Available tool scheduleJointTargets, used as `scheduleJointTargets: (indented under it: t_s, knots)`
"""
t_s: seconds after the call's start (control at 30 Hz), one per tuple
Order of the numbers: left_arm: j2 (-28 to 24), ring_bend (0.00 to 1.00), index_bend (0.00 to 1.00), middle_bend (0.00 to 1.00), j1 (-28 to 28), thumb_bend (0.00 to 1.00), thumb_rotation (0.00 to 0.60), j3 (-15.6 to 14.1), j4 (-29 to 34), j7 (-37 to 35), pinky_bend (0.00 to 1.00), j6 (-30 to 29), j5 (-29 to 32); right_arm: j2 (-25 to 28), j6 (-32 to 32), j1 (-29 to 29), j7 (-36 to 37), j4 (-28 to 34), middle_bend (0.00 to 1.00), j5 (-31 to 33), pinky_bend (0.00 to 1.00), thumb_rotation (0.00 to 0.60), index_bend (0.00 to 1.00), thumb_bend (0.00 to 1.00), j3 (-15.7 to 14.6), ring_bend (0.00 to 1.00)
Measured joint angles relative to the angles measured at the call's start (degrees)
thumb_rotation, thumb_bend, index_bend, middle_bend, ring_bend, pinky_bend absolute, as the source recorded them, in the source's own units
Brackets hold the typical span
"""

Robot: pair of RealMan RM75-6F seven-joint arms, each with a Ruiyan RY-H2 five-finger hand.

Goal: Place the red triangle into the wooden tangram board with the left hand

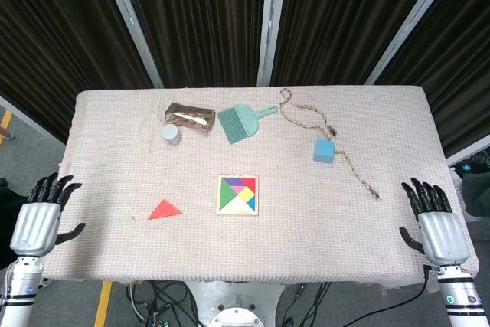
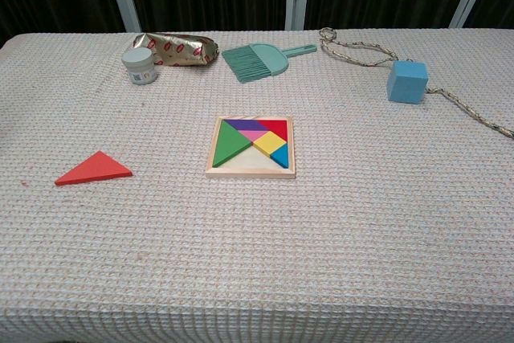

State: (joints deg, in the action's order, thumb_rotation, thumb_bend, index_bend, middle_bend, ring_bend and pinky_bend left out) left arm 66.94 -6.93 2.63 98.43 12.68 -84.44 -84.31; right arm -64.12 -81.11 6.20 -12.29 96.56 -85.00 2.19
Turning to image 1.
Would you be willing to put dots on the dark curtain panel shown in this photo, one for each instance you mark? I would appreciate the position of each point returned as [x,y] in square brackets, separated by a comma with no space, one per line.
[337,17]
[459,55]
[199,17]
[57,36]

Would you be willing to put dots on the yellow square tangram piece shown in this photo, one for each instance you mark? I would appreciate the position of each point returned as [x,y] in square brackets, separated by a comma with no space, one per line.
[247,194]

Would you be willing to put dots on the blue foam cube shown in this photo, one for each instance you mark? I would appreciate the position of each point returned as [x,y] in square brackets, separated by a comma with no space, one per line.
[324,151]

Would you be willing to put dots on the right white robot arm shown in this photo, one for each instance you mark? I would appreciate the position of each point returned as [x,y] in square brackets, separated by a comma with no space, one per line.
[461,300]

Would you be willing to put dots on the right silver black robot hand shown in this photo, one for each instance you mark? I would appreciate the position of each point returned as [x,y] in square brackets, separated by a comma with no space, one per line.
[442,235]

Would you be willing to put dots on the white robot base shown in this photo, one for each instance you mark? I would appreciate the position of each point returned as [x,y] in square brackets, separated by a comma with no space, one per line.
[233,304]

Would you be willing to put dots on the red triangle tangram piece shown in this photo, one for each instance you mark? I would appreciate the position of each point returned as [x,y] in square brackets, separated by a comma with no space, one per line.
[250,182]

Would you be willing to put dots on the blue triangle puzzle piece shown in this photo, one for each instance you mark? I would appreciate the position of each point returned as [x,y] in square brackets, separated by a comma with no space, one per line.
[251,203]

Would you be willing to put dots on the beige woven tablecloth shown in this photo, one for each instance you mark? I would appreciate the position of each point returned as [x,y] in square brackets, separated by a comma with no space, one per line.
[306,239]

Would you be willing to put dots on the white metal frame post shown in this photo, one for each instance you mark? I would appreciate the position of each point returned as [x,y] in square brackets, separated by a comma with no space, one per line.
[270,24]
[132,24]
[411,24]

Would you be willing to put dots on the pink triangle tangram piece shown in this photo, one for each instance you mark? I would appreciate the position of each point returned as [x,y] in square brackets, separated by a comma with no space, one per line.
[240,189]

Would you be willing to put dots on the teal hand brush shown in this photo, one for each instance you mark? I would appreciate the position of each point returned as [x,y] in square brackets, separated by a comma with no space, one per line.
[235,122]

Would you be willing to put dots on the gold foil snack bag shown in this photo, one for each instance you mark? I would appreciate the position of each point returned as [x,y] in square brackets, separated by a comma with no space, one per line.
[189,116]

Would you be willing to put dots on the green triangle tangram piece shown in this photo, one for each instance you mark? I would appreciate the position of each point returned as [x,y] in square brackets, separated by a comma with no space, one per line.
[226,195]

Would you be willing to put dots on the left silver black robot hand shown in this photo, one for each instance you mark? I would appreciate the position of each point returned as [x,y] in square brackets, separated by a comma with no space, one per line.
[34,223]

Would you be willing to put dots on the wooden tangram tray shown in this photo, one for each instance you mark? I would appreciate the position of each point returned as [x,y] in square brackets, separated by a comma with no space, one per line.
[237,212]

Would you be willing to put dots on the purple parallelogram tangram piece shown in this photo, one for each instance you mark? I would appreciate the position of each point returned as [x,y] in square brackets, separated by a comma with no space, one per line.
[235,182]

